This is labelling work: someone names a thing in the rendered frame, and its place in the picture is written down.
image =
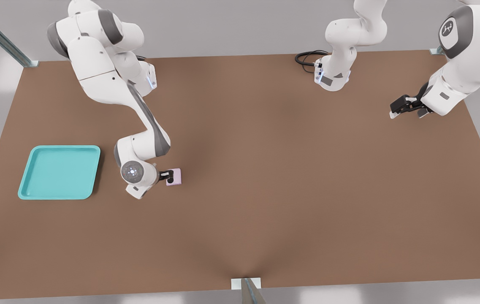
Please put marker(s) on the pale lilac phone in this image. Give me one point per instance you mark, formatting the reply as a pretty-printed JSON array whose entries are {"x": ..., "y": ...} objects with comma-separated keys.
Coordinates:
[{"x": 176, "y": 176}]

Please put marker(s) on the pale blue-green tray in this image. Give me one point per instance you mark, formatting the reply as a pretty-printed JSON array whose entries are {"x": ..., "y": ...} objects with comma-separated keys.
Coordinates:
[{"x": 59, "y": 172}]

